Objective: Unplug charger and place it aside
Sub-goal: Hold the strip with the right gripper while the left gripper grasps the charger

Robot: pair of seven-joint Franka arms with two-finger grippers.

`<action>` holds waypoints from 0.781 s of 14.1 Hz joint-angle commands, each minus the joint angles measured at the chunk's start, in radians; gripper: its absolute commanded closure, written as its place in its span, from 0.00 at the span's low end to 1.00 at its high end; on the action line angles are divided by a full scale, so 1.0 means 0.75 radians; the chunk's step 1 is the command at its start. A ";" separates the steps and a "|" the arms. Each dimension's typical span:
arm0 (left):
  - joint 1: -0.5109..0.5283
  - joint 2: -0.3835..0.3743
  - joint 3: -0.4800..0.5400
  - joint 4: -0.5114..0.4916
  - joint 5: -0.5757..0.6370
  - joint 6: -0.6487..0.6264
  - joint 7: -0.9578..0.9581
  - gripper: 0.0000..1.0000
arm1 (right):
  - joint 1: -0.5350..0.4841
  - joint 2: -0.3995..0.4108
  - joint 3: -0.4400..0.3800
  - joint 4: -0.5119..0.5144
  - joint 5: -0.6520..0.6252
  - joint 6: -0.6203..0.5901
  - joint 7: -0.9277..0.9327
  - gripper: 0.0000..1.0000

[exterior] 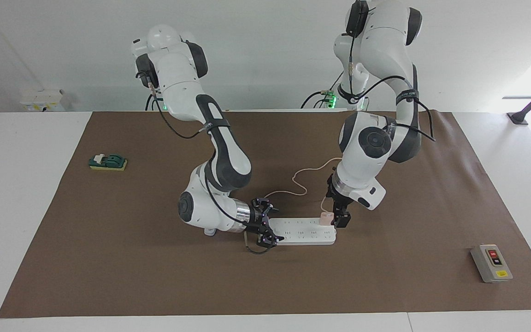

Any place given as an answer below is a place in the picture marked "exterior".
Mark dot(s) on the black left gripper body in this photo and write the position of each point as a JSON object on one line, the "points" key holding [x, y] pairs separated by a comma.
{"points": [[338, 198]]}

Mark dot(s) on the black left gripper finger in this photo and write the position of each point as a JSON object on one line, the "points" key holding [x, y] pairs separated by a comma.
{"points": [[345, 220], [336, 217]]}

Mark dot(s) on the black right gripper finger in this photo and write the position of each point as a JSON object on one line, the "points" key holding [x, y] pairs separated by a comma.
{"points": [[275, 240], [271, 209]]}

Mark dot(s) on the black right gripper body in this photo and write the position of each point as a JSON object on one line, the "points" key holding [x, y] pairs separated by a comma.
{"points": [[258, 219]]}

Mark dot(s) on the pink charger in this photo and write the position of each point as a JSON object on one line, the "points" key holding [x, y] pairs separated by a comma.
{"points": [[325, 218]]}

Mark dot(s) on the white power strip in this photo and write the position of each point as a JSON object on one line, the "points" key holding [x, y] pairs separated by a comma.
{"points": [[307, 233]]}

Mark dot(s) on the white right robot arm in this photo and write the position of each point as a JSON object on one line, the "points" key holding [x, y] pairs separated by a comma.
{"points": [[173, 69]]}

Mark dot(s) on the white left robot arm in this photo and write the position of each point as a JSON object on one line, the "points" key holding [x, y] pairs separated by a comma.
{"points": [[371, 138]]}

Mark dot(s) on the brown paper table mat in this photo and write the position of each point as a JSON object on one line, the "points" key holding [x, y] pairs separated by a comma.
{"points": [[155, 286]]}

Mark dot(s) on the white box with yellow labels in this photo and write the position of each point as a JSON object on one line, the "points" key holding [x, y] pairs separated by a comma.
{"points": [[42, 100]]}

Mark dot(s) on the grey push button switch box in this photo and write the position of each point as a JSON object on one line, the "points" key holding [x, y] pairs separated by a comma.
{"points": [[491, 263]]}

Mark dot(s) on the green knife switch yellow base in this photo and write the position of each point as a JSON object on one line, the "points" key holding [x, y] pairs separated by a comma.
{"points": [[108, 162]]}

